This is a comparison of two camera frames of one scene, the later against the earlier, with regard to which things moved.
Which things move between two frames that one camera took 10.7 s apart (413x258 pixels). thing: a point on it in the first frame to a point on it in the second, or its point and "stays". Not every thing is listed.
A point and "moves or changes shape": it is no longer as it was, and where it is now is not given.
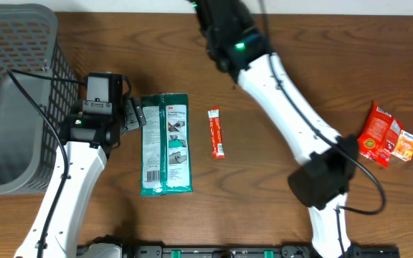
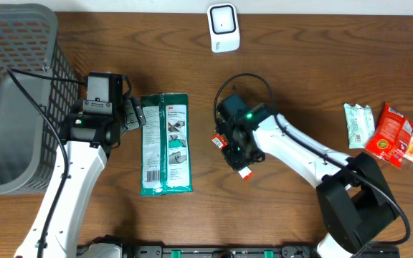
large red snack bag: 377,138 moves or changes shape
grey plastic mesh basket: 26,84 stays
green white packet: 165,154 stays
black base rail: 249,251 stays
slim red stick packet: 216,138 moves or changes shape
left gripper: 134,116 stays
